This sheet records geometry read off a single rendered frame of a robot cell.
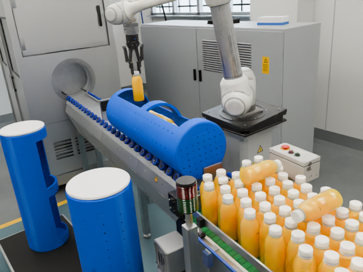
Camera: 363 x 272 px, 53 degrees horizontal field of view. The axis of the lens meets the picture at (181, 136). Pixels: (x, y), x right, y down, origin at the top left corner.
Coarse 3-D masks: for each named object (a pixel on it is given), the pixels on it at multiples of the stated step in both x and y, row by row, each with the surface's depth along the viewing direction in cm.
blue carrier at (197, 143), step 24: (120, 96) 233; (144, 96) 236; (120, 120) 212; (144, 120) 189; (192, 120) 166; (144, 144) 190; (168, 144) 166; (192, 144) 164; (216, 144) 172; (192, 168) 168
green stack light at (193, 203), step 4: (196, 196) 109; (180, 200) 108; (184, 200) 108; (188, 200) 108; (192, 200) 108; (196, 200) 109; (180, 204) 109; (184, 204) 108; (188, 204) 108; (192, 204) 108; (196, 204) 110; (180, 208) 110; (184, 208) 109; (188, 208) 109; (192, 208) 109; (196, 208) 110; (180, 212) 110; (184, 212) 109; (188, 212) 109; (192, 212) 109
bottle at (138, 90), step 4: (136, 76) 223; (132, 80) 224; (136, 80) 223; (140, 80) 224; (132, 84) 225; (136, 84) 223; (140, 84) 224; (132, 88) 226; (136, 88) 224; (140, 88) 225; (136, 92) 225; (140, 92) 226; (136, 96) 226; (140, 96) 227; (136, 100) 228; (140, 100) 228
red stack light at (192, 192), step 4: (196, 184) 108; (176, 188) 109; (180, 188) 107; (184, 188) 106; (188, 188) 106; (192, 188) 107; (196, 188) 108; (176, 192) 110; (180, 192) 107; (184, 192) 107; (188, 192) 107; (192, 192) 107; (196, 192) 109; (180, 196) 108; (184, 196) 107; (188, 196) 107; (192, 196) 108
